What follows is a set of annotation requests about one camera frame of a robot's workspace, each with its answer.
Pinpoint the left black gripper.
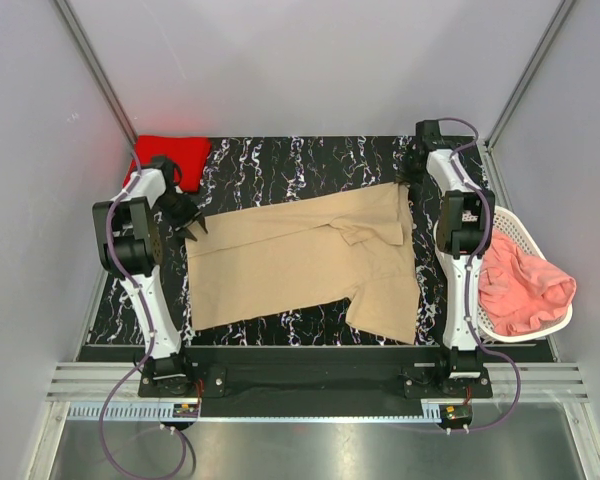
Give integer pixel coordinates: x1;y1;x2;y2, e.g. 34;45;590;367
155;191;205;240

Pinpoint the beige t shirt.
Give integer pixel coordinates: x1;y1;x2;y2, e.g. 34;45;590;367
186;183;420;344

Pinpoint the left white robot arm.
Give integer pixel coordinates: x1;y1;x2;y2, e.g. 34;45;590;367
92;155;208;398

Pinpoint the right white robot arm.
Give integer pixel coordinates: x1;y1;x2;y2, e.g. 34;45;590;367
396;117;495;399

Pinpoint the folded red t shirt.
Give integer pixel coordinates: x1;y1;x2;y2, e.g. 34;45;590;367
134;135;211;193

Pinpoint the white plastic laundry basket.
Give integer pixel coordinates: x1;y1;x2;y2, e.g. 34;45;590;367
433;204;575;345

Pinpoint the pink t shirt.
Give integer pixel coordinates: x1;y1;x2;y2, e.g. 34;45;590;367
479;230;577;336

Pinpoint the left electronics board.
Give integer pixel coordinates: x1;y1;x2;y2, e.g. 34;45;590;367
172;403;200;418

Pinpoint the electronics board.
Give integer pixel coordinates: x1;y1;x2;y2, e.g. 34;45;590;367
441;404;473;424
172;403;200;418

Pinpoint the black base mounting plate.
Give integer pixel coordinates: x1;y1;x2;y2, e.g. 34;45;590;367
138;346;493;400

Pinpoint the right electronics board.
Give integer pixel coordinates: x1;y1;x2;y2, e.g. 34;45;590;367
441;404;473;424

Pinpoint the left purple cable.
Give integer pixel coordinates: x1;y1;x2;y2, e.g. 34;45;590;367
97;147;197;479

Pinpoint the left aluminium corner post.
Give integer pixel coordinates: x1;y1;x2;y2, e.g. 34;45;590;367
50;0;138;147

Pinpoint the aluminium corner post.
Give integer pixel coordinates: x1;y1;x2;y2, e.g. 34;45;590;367
50;0;138;147
484;0;578;152

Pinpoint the right aluminium corner post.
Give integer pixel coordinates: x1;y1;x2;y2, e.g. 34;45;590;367
484;0;578;152

